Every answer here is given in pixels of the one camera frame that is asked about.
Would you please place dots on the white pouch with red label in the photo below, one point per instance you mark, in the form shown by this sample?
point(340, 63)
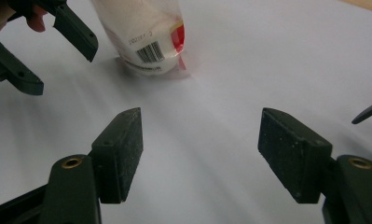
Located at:
point(143, 28)

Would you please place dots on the white paper sheet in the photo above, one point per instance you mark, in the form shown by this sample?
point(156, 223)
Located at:
point(205, 93)

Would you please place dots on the wooden table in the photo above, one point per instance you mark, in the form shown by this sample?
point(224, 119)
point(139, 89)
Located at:
point(370, 3)

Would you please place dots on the dark object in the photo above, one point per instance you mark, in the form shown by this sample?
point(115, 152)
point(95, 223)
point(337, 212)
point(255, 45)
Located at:
point(368, 115)

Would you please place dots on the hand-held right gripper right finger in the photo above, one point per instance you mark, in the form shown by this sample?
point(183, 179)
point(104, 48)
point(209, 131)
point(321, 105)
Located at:
point(294, 155)

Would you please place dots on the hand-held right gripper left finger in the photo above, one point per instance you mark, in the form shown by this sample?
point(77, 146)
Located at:
point(118, 155)

